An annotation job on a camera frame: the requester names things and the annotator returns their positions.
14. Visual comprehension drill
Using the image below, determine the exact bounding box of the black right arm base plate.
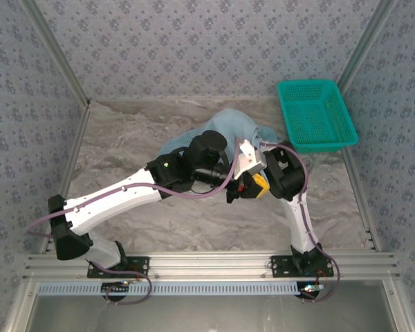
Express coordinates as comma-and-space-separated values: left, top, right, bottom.
270, 255, 335, 279

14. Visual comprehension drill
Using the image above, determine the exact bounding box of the teal plastic basket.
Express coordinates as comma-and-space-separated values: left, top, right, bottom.
276, 79, 360, 154

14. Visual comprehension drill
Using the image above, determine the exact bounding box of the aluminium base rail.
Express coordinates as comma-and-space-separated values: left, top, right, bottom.
20, 251, 401, 282

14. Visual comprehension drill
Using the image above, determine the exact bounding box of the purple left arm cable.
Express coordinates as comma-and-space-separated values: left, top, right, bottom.
26, 137, 241, 307

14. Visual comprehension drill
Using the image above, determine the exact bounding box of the small black controller board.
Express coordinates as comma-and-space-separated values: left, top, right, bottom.
101, 282, 131, 302
297, 282, 325, 300

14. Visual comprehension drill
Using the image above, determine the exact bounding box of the aluminium side rail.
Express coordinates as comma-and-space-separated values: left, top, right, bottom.
39, 103, 91, 255
342, 148, 381, 252

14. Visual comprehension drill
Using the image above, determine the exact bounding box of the aluminium frame post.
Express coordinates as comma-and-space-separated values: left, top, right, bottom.
337, 0, 398, 94
20, 0, 91, 109
382, 278, 415, 332
3, 279, 39, 332

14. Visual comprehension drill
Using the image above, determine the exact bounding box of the white slotted cable duct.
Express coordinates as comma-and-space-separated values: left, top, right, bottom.
37, 280, 305, 297

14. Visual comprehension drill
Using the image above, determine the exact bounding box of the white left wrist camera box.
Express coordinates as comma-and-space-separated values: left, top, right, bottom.
234, 137, 268, 181

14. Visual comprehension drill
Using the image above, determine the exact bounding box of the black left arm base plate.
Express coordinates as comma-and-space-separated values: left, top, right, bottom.
86, 255, 150, 279

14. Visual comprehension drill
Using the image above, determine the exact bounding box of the light blue printed t-shirt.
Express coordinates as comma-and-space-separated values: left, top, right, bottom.
158, 108, 279, 183

